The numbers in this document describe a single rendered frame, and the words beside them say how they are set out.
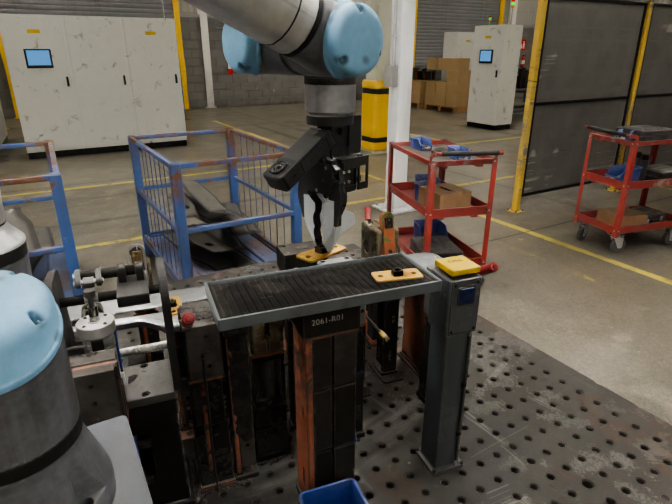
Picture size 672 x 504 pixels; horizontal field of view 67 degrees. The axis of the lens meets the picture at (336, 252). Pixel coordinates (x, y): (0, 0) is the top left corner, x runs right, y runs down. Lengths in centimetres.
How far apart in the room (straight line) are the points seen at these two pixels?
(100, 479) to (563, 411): 110
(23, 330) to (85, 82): 852
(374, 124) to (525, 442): 720
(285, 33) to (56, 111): 844
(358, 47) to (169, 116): 866
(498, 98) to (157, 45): 649
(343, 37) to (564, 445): 104
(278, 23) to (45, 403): 40
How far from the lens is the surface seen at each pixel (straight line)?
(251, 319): 75
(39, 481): 54
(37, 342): 48
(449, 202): 333
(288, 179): 72
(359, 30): 57
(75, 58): 893
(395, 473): 116
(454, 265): 94
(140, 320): 113
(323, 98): 75
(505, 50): 1118
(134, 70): 904
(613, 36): 623
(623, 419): 145
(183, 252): 308
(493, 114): 1122
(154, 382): 100
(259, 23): 54
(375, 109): 816
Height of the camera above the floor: 152
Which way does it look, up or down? 22 degrees down
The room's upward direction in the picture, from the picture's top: straight up
